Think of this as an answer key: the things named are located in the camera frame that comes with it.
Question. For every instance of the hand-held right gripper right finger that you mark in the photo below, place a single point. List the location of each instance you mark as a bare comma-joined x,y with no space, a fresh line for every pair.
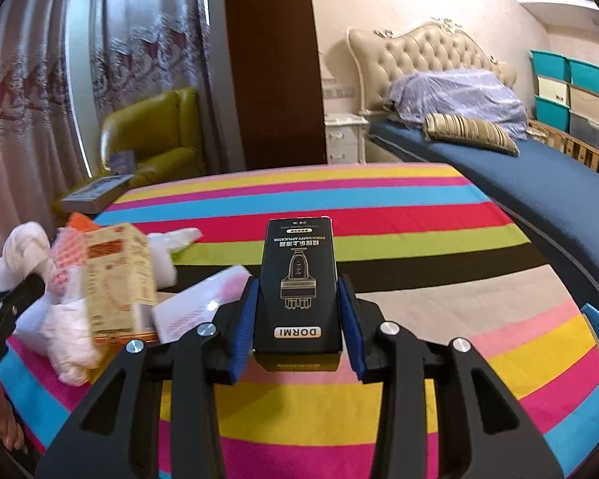
352,332

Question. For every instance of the person's left hand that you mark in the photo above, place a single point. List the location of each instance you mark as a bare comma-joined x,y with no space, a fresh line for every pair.
5,424

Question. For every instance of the white pink flat packet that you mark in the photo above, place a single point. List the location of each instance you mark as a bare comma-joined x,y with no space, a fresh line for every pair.
179,319

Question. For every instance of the black product box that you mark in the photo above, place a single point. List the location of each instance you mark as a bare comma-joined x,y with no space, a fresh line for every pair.
299,299

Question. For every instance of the white twisted cloth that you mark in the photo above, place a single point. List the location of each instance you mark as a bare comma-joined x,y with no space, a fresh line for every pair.
15,249

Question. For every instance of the lilac blanket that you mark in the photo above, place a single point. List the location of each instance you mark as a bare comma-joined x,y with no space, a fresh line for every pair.
459,97

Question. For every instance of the grey flat box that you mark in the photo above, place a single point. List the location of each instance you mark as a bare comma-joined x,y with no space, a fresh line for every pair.
95,192

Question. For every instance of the brown wooden door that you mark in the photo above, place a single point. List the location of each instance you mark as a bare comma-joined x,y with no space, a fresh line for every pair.
274,60

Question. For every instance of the cream tufted headboard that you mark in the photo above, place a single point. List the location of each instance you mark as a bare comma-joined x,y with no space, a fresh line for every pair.
429,50

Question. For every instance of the white nightstand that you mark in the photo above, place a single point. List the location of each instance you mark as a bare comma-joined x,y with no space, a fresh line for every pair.
347,137

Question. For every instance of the white crumpled tissue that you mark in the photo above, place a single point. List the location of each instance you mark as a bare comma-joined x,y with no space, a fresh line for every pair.
70,349

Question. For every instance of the patterned grey curtain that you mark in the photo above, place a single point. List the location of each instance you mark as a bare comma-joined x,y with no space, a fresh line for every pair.
25,110
154,35

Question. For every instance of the striped pillow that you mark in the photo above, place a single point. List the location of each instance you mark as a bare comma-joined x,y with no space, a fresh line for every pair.
469,132

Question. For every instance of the beige orange carton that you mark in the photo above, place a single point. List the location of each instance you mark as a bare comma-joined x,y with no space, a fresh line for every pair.
115,284

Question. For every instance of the blue bed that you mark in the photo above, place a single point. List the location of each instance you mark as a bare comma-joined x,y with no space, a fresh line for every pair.
529,184

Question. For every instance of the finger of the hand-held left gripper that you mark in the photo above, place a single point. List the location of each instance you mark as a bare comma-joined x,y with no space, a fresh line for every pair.
15,297

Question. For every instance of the stack of storage bins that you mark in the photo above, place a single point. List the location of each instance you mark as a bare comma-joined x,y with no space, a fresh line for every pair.
554,65

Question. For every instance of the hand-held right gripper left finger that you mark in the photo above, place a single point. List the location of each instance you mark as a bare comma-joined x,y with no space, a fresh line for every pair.
244,332

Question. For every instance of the orange foam fruit net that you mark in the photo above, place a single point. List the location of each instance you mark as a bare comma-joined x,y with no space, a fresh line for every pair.
67,259

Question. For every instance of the wooden crib rail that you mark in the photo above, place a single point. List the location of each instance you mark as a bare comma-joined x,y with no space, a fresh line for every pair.
579,152

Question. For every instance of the yellow-green leather armchair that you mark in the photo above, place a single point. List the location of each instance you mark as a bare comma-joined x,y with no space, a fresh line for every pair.
169,129

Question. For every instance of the rainbow striped tablecloth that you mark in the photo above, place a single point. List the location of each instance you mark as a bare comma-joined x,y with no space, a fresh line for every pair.
404,239

